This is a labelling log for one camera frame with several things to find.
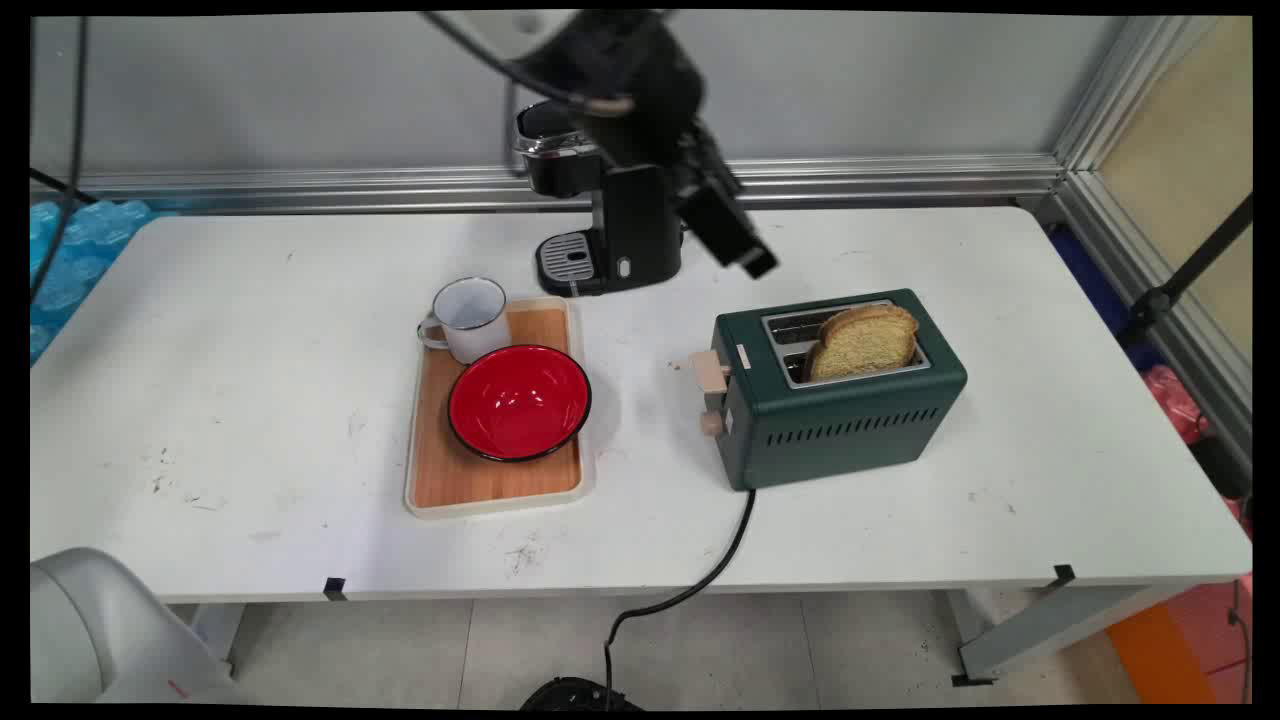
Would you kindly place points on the angled aluminium frame rail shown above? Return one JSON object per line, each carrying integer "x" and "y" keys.
{"x": 1150, "y": 270}

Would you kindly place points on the dark green toaster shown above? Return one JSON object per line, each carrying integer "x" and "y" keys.
{"x": 840, "y": 420}

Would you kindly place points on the blue bubble wrap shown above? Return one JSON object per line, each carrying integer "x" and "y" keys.
{"x": 70, "y": 255}

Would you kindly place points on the round black object on floor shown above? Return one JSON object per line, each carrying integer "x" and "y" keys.
{"x": 578, "y": 694}

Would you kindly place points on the grey table leg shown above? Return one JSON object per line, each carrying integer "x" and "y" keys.
{"x": 1060, "y": 625}

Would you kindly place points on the orange floor object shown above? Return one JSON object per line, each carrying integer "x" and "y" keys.
{"x": 1165, "y": 655}

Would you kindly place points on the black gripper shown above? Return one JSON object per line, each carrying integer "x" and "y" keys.
{"x": 625, "y": 85}

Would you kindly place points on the blue box beside table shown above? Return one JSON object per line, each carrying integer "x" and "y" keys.
{"x": 1095, "y": 290}

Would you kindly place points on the black coffee machine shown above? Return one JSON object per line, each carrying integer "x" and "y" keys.
{"x": 620, "y": 235}

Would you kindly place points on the horizontal aluminium frame rail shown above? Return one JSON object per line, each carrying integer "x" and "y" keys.
{"x": 300, "y": 185}

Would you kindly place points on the black tripod stand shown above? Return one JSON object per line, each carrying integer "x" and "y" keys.
{"x": 1190, "y": 270}

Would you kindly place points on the toasted bread slice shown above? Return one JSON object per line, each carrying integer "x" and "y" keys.
{"x": 865, "y": 342}

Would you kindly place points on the black tape piece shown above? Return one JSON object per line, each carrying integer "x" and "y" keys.
{"x": 1064, "y": 575}
{"x": 334, "y": 588}

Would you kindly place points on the pink plastic bag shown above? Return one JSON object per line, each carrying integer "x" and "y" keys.
{"x": 1178, "y": 400}

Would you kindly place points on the wooden serving tray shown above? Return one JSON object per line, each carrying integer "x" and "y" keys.
{"x": 495, "y": 480}

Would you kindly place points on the red bowl with black rim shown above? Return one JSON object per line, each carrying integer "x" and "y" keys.
{"x": 518, "y": 402}

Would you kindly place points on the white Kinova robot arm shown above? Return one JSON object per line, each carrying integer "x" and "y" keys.
{"x": 95, "y": 630}

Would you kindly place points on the white enamel mug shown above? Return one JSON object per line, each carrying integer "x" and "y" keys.
{"x": 470, "y": 320}

